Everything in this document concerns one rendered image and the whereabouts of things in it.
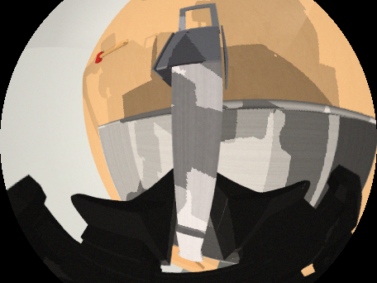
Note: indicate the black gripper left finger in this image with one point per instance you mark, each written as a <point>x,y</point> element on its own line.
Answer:
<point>150,217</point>

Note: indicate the wooden board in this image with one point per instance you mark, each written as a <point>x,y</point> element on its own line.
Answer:
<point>176,257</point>

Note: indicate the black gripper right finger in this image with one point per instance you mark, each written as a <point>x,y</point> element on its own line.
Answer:
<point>238,212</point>

